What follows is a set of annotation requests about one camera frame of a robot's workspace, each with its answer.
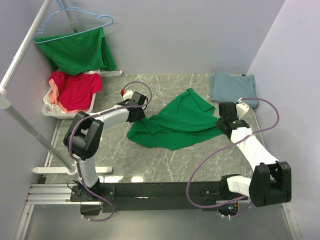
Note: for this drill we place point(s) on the green t-shirt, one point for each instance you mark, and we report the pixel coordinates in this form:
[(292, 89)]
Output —
[(79, 52), (185, 121)]

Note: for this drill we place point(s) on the aluminium rail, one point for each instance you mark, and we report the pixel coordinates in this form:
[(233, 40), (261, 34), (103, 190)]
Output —
[(49, 214)]

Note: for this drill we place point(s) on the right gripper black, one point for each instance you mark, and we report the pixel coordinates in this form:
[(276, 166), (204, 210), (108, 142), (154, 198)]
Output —
[(218, 122)]

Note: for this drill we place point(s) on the folded blue-grey t-shirt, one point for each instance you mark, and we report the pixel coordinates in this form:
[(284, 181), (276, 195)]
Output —
[(230, 88)]

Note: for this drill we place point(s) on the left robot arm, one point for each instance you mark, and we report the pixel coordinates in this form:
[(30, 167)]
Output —
[(84, 135)]

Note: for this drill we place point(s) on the white clothes rack frame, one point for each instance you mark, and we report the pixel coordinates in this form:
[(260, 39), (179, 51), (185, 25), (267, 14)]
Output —
[(68, 168)]

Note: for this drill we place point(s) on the green t-shirt on hanger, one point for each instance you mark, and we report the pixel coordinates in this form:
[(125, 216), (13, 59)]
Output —
[(79, 52)]

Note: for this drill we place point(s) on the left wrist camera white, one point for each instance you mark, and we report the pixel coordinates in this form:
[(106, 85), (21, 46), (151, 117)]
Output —
[(127, 93)]

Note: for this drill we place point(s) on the black base beam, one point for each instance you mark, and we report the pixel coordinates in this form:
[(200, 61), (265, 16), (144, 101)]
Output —
[(148, 196)]

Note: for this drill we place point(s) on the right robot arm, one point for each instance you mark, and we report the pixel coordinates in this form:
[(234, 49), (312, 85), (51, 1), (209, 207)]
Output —
[(271, 181)]

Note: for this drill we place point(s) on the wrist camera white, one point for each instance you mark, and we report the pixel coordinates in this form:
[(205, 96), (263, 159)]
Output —
[(241, 108), (127, 93)]

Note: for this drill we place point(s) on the red t-shirt in basket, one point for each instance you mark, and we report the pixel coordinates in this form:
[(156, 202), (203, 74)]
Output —
[(76, 91)]

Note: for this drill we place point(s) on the blue wire hanger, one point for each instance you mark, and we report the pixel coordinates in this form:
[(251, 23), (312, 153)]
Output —
[(62, 7)]

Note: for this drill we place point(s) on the pink garment in basket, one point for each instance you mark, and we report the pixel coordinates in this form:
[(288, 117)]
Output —
[(57, 106)]

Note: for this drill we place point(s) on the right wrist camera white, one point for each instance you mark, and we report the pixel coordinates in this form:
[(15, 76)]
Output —
[(241, 108)]

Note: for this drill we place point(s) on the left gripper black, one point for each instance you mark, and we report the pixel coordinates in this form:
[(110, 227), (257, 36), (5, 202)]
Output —
[(141, 115)]

